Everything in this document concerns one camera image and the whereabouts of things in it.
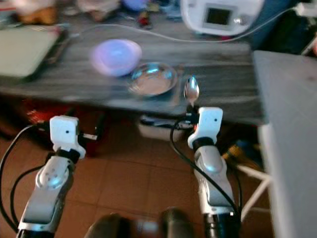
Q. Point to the black left robot foot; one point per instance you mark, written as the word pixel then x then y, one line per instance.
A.
pixel 104 227

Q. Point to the purple plastic bowl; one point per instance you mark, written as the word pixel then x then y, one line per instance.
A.
pixel 115 56

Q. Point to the black right robot foot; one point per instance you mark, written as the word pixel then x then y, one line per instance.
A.
pixel 177 224

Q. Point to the black robot foot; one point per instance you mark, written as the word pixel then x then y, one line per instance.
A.
pixel 104 227
pixel 177 224

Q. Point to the white table leg frame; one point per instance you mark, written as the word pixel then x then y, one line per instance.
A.
pixel 257 186

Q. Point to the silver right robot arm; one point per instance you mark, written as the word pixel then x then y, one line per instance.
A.
pixel 213 171

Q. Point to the silver metal spoon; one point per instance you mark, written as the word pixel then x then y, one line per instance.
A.
pixel 191 89

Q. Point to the white storage box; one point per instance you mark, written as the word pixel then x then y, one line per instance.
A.
pixel 156 129

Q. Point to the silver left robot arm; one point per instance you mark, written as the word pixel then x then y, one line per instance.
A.
pixel 49 181

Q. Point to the brown object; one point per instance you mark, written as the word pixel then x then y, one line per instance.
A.
pixel 40 15

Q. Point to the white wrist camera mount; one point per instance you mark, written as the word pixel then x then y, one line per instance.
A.
pixel 208 124
pixel 65 133

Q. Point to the white appliance with screen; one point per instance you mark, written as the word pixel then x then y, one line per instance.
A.
pixel 220 17

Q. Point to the clear glass bowl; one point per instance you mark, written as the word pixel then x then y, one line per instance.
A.
pixel 152 80

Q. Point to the red object under table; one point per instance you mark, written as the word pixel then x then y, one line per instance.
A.
pixel 44 113

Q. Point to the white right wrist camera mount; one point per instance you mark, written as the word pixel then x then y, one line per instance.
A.
pixel 208 124

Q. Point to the pale green tray black rim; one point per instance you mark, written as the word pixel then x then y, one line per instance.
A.
pixel 27 52

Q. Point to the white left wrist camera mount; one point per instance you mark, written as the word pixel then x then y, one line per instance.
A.
pixel 65 133

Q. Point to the grey side table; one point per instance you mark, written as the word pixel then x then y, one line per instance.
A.
pixel 290 139

